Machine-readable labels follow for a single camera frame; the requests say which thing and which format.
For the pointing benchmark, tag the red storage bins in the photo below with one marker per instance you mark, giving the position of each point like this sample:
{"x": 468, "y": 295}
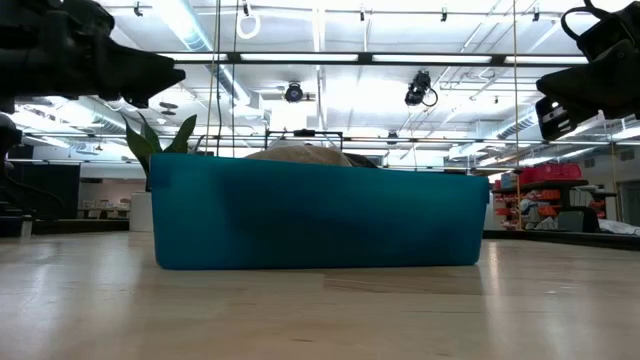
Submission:
{"x": 550, "y": 173}

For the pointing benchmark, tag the round black overhead fixture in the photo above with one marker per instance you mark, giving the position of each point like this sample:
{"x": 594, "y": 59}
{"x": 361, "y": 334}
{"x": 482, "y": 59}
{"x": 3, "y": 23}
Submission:
{"x": 294, "y": 92}

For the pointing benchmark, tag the green leafy plant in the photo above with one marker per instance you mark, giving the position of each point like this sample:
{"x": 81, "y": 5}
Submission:
{"x": 140, "y": 147}

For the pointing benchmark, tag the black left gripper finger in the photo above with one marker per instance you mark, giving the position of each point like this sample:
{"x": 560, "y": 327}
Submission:
{"x": 145, "y": 75}

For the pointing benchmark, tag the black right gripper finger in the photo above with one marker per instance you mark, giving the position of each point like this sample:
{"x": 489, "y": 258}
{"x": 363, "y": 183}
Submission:
{"x": 600, "y": 80}

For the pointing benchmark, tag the tan baseball cap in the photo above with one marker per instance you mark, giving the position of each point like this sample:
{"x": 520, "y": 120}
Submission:
{"x": 300, "y": 155}

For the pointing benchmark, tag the blue plastic bin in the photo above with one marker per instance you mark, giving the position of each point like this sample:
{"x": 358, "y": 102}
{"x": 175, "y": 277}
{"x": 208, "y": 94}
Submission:
{"x": 320, "y": 215}

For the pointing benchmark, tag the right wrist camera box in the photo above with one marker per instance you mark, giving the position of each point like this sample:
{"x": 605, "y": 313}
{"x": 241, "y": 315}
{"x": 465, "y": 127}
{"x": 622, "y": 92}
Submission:
{"x": 610, "y": 30}

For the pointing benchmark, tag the dark storage shelf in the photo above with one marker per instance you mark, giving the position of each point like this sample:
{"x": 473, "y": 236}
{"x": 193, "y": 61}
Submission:
{"x": 565, "y": 186}

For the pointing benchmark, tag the black overhead camera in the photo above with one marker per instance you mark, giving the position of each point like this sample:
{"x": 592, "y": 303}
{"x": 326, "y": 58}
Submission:
{"x": 417, "y": 87}

